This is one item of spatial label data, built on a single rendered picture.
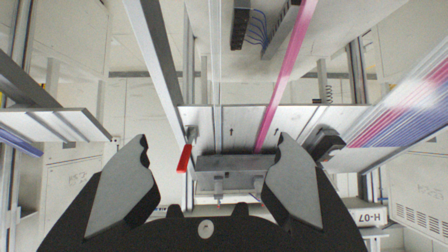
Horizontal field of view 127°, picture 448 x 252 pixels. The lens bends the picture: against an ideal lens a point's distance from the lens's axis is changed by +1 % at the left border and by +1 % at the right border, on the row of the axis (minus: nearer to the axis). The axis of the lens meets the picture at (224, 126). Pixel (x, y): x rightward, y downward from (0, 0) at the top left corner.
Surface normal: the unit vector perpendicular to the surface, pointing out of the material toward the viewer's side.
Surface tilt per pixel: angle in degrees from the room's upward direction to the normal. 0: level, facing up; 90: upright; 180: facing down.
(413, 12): 90
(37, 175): 90
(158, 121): 90
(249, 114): 43
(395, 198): 90
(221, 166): 133
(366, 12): 0
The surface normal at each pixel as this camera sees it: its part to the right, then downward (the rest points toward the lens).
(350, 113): 0.04, 0.69
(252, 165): 0.02, -0.73
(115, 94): 0.04, -0.07
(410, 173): -1.00, 0.01
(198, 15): 0.01, 1.00
